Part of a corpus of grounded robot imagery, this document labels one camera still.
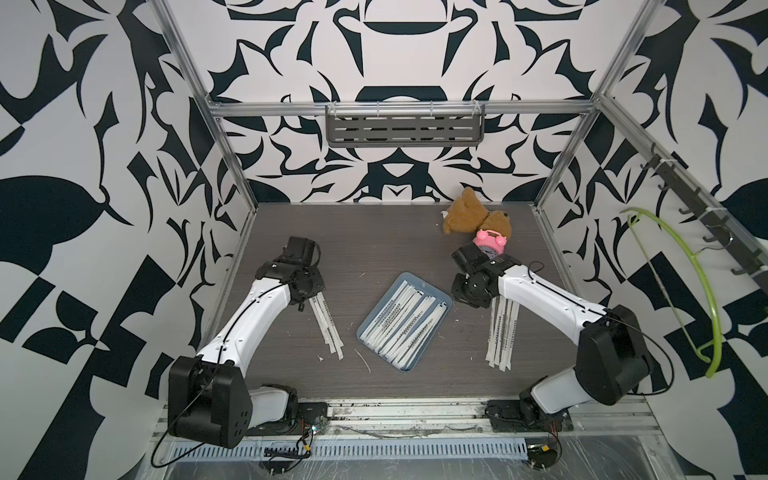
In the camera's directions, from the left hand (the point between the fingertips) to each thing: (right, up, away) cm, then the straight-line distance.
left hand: (313, 281), depth 85 cm
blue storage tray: (+25, -13, +5) cm, 29 cm away
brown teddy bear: (+49, +20, +20) cm, 56 cm away
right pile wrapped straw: (+54, -15, +4) cm, 57 cm away
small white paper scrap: (+14, -21, -1) cm, 26 cm away
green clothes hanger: (+83, -11, -27) cm, 88 cm away
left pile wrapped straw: (+3, -14, +4) cm, 15 cm away
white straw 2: (+26, -10, +7) cm, 28 cm away
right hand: (+41, -4, +3) cm, 41 cm away
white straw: (+20, -12, +6) cm, 24 cm away
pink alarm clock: (+54, +10, +12) cm, 56 cm away
